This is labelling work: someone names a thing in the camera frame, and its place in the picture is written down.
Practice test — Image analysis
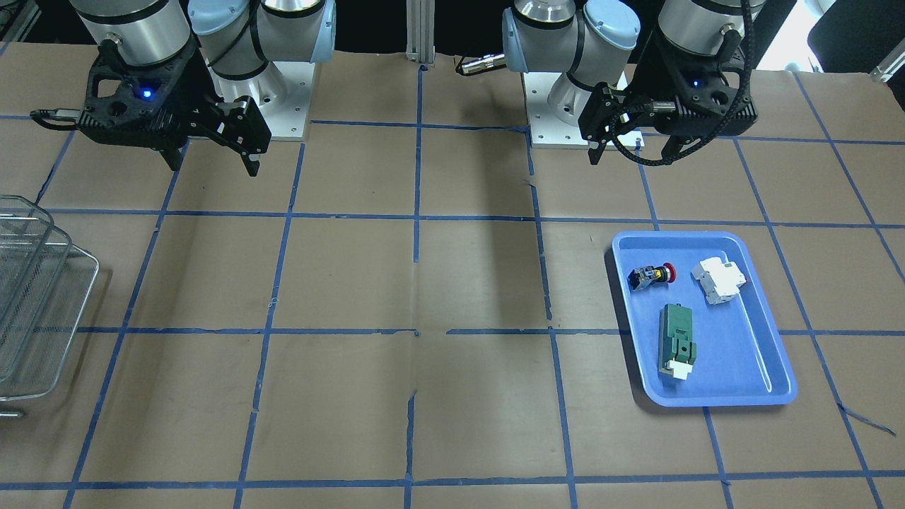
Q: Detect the aluminium frame post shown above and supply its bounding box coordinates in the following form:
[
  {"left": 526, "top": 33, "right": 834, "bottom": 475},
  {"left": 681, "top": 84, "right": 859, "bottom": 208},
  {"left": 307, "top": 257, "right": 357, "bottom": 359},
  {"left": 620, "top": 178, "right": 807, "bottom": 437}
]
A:
[{"left": 405, "top": 0, "right": 436, "bottom": 66}]

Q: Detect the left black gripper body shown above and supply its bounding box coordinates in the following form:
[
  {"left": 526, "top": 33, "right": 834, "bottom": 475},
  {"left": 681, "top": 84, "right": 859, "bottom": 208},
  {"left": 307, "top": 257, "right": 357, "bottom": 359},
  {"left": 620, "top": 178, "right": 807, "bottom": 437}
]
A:
[{"left": 578, "top": 31, "right": 759, "bottom": 158}]

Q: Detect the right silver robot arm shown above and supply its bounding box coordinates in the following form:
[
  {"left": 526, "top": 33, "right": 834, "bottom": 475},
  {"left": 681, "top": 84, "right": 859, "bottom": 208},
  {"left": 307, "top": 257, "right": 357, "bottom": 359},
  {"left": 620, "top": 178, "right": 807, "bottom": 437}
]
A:
[{"left": 31, "top": 1, "right": 337, "bottom": 177}]

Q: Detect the white circuit breaker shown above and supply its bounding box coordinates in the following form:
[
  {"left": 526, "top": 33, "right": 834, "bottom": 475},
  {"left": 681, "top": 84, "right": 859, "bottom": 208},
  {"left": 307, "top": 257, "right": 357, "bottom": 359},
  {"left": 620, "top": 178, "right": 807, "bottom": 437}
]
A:
[{"left": 691, "top": 257, "right": 749, "bottom": 305}]

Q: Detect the red emergency push button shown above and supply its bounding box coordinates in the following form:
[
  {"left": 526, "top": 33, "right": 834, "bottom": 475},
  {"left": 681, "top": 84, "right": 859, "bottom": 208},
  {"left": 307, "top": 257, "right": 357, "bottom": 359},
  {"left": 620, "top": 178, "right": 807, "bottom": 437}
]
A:
[{"left": 628, "top": 263, "right": 677, "bottom": 292}]

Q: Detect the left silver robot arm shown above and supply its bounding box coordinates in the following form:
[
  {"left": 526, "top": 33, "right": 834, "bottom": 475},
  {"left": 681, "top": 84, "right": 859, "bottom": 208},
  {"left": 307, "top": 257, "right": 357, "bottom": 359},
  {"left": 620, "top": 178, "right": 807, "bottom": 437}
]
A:
[{"left": 502, "top": 1, "right": 765, "bottom": 167}]

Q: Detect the blue plastic tray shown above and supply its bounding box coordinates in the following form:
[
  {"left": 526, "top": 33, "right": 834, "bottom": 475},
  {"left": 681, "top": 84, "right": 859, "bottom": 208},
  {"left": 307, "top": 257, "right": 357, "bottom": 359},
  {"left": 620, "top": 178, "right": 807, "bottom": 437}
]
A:
[{"left": 611, "top": 230, "right": 798, "bottom": 408}]

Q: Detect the wire mesh shelf rack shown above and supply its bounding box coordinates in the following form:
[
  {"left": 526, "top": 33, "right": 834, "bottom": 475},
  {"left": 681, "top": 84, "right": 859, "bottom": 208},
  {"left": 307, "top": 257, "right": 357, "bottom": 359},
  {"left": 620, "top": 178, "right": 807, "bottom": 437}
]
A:
[{"left": 1, "top": 194, "right": 100, "bottom": 419}]

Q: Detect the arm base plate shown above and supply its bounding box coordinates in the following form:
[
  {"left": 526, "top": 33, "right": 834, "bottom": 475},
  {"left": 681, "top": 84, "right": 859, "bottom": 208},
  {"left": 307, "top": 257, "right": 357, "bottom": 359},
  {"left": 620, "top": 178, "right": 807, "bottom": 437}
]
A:
[
  {"left": 521, "top": 72, "right": 590, "bottom": 149},
  {"left": 187, "top": 56, "right": 316, "bottom": 141}
]

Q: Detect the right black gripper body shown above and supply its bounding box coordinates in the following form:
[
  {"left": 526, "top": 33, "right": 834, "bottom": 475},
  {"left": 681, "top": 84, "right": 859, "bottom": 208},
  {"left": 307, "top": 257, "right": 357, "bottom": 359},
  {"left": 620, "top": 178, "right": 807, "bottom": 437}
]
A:
[{"left": 76, "top": 37, "right": 271, "bottom": 156}]

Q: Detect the green terminal block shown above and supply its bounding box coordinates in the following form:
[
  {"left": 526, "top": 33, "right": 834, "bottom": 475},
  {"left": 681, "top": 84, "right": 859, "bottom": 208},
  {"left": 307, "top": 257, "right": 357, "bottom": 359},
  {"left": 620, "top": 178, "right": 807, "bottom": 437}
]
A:
[{"left": 658, "top": 303, "right": 698, "bottom": 380}]

